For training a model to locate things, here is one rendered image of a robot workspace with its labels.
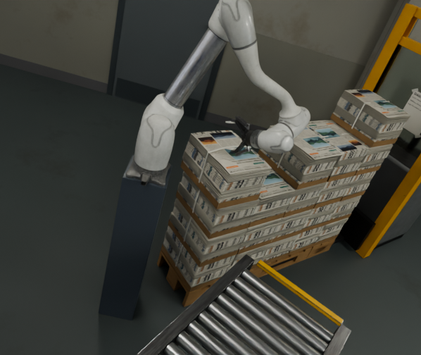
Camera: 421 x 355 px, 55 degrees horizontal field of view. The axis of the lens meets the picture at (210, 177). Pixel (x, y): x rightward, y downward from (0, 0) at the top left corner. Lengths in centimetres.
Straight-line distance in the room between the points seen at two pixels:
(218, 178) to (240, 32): 74
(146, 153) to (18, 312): 125
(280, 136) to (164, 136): 50
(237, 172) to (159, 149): 43
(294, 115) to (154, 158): 66
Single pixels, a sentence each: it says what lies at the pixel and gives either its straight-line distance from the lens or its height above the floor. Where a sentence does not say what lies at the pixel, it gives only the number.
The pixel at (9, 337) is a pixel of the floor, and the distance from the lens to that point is 248.
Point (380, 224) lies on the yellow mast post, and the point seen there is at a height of 36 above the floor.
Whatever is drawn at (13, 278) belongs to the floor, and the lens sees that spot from 271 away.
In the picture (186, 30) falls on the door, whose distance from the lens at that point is 435.
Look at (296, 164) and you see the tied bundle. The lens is 242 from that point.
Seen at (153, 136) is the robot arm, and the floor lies 122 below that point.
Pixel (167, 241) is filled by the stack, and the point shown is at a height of 26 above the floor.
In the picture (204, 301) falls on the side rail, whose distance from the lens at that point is 168.
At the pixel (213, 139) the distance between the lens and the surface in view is 216.
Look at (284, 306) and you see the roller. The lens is 183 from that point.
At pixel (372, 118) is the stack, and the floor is 123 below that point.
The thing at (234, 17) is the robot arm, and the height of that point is 176.
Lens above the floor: 209
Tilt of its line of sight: 34 degrees down
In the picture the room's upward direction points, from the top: 18 degrees clockwise
